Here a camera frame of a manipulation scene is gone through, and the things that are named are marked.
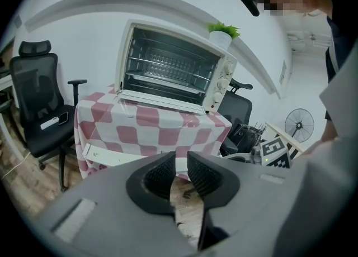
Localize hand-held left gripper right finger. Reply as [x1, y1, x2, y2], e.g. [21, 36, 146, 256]
[186, 150, 241, 251]

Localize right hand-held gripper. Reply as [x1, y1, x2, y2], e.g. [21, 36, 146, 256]
[223, 136, 305, 169]

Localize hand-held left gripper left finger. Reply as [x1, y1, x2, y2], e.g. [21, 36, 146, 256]
[125, 150, 177, 218]

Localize person's right forearm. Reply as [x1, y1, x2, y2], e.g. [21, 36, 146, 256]
[303, 115, 341, 156]

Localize white toaster oven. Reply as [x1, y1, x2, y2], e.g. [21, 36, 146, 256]
[114, 18, 238, 115]

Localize black floor fan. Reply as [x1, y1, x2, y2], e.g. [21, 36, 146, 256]
[284, 108, 315, 144]

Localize pink checkered tablecloth table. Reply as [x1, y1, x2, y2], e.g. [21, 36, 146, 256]
[73, 83, 233, 182]

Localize black mesh office chair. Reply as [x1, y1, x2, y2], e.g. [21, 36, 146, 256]
[217, 78, 254, 156]
[9, 40, 88, 193]

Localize person's black shirt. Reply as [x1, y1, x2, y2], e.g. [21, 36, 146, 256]
[323, 15, 358, 121]

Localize white slim device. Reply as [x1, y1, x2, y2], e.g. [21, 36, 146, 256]
[40, 117, 60, 131]

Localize green plant in white pot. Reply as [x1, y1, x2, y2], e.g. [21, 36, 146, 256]
[206, 21, 242, 52]

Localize white table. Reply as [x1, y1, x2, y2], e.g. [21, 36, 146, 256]
[0, 76, 26, 162]

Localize wall poster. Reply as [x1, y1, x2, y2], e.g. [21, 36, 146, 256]
[279, 59, 288, 85]

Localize white floor cable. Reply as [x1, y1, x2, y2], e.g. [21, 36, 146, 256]
[1, 150, 32, 180]

